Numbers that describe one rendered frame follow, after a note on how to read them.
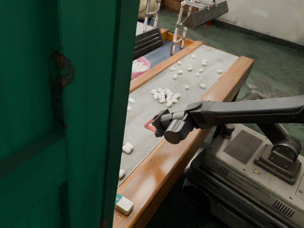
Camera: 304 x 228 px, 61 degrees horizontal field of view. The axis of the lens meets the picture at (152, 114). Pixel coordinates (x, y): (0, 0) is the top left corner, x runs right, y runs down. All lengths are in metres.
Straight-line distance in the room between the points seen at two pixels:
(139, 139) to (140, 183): 0.25
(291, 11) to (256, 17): 0.60
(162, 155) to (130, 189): 0.20
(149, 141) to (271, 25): 4.86
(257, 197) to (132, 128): 0.80
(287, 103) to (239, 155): 0.95
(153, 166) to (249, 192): 0.75
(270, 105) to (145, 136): 0.57
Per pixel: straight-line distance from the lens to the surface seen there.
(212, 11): 1.74
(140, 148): 1.02
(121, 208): 0.80
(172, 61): 1.71
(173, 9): 6.12
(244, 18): 5.74
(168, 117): 0.89
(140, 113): 1.20
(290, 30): 5.69
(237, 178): 1.53
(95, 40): 0.21
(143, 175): 0.90
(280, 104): 0.67
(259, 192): 1.53
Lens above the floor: 1.45
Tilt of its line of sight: 36 degrees down
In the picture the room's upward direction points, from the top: 11 degrees clockwise
